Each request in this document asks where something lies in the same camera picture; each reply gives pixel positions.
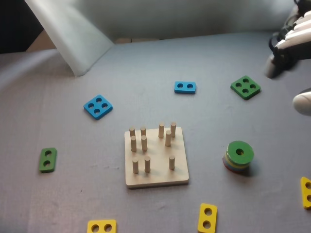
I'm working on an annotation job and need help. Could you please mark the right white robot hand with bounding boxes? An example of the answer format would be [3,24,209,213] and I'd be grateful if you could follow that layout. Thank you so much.
[264,0,311,117]

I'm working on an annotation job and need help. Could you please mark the stack of coloured rings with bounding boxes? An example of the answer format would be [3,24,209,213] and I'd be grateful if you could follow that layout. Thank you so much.
[222,140,255,174]

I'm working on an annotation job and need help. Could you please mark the green four-hole square block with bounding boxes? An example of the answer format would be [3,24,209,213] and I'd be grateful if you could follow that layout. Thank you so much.
[230,75,261,100]

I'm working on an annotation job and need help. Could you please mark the blue two-hole rectangular block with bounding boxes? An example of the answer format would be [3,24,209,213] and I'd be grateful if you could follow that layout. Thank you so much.
[173,81,197,95]

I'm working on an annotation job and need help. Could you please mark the yellow three-hole triangle block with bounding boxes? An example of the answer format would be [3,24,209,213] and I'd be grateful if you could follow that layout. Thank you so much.
[300,176,311,209]

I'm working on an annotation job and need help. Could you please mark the wooden peg board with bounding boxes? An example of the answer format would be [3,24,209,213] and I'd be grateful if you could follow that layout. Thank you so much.
[124,121,190,190]

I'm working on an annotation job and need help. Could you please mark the yellow two-hole rectangular block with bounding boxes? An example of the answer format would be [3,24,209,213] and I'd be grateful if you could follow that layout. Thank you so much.
[197,203,218,233]
[86,219,117,233]

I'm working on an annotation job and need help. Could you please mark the blue four-hole square block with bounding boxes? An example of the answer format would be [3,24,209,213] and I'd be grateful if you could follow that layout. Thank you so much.
[83,94,114,121]

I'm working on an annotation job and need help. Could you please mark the green two-hole rectangular block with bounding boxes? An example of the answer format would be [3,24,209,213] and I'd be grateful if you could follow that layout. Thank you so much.
[38,147,58,174]

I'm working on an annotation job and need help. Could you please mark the white fabric sheet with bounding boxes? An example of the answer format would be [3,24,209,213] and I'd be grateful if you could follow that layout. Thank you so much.
[24,0,296,78]

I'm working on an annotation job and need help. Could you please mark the grey table cloth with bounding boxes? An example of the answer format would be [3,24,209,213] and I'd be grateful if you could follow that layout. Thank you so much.
[0,30,311,233]

